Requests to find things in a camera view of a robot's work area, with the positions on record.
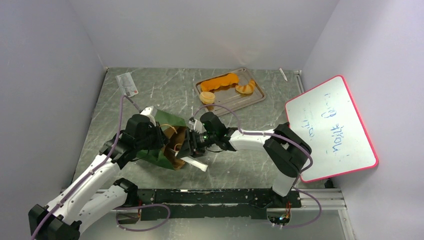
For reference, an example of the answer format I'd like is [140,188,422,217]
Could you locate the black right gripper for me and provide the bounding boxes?
[176,128,217,161]

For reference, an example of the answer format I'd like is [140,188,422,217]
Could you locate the green paper bag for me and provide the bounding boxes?
[136,108,187,171]

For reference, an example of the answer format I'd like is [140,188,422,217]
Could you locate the fake round bread roll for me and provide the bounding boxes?
[199,91,216,105]

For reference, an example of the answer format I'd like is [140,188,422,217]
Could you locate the metal baking tray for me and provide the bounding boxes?
[193,67,266,111]

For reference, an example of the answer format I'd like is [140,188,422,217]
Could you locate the metal tongs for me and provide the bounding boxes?
[174,151,208,172]

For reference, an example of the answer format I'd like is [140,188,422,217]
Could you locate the fake croissant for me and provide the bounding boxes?
[235,79,256,95]

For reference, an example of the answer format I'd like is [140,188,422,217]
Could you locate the orange fake braided bread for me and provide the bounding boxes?
[200,73,240,92]

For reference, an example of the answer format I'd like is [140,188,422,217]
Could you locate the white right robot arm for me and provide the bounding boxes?
[176,112,312,207]

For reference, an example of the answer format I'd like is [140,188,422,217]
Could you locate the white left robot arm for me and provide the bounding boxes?
[28,110,168,240]

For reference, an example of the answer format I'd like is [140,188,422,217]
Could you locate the white paper receipt card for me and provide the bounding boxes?
[115,72,139,98]

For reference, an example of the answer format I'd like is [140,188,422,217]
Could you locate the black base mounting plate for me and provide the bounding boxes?
[123,188,302,221]

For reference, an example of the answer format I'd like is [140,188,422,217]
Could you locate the white marker pen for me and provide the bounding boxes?
[278,67,288,82]

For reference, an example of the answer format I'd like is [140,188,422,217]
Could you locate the pink framed whiteboard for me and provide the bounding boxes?
[285,75,379,183]

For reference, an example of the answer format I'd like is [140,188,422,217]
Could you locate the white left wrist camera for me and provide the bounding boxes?
[140,106,157,126]

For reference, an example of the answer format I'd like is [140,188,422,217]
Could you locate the aluminium rail frame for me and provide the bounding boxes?
[96,188,346,226]

